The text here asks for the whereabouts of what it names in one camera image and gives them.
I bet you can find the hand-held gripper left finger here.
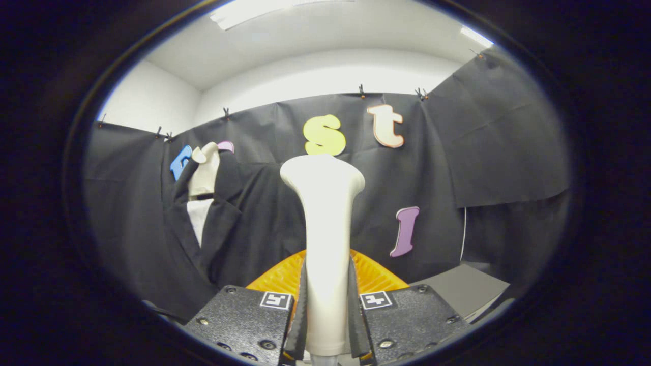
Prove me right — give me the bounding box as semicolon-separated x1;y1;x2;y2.
183;249;309;366

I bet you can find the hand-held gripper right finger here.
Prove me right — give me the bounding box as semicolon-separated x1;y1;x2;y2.
348;248;471;366

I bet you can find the white garment steamer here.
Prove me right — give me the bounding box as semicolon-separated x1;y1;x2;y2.
280;154;366;366

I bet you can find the black jacket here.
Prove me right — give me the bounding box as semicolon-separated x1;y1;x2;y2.
162;148;306;308

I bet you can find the grey cabinet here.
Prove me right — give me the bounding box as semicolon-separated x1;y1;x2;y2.
409;263;511;323

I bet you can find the white mannequin torso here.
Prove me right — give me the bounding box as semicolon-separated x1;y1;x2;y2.
186;142;222;248

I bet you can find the black backdrop cloth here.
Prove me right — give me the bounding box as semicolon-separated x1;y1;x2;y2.
84;46;570;321

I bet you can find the long ceiling light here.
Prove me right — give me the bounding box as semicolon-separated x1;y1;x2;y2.
210;0;357;30

